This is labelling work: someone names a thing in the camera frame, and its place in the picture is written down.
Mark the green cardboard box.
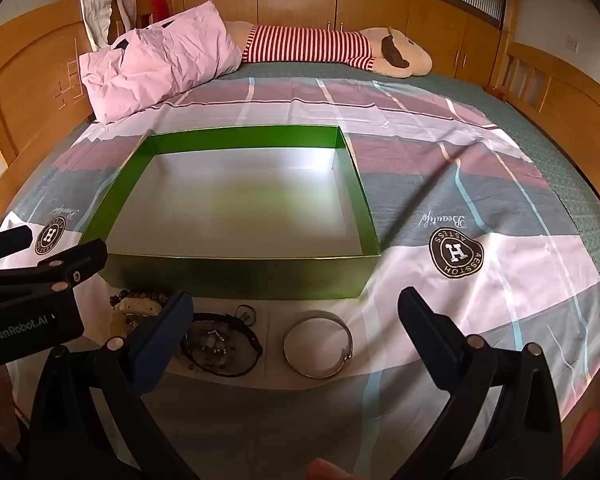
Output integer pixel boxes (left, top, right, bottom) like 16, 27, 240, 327
80, 124, 382, 300

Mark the pink pillow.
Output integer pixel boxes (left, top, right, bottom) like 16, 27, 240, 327
78, 1, 243, 125

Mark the plush toy with striped shirt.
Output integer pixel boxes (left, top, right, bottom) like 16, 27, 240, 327
225, 20, 433, 79

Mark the white cloth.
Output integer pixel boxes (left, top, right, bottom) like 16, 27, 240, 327
77, 0, 114, 52

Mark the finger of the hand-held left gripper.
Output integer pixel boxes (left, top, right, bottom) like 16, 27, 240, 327
0, 225, 34, 262
0, 238, 109, 307

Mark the wooden headboard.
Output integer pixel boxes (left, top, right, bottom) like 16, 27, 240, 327
0, 0, 146, 206

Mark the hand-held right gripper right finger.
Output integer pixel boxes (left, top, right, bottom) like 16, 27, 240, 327
397, 286, 564, 480

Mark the wooden footboard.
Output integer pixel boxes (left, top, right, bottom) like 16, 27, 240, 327
500, 42, 600, 201

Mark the white beaded bracelet with tag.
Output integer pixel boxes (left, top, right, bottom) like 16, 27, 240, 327
111, 296, 167, 322

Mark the pink cloth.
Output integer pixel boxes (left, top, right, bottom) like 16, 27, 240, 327
111, 0, 139, 32

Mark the silver bangle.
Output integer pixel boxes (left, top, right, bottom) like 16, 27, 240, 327
283, 311, 354, 378

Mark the black bracelet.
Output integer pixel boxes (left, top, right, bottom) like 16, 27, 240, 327
180, 304, 264, 378

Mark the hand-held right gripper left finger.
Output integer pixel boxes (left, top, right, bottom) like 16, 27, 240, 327
27, 291, 195, 480

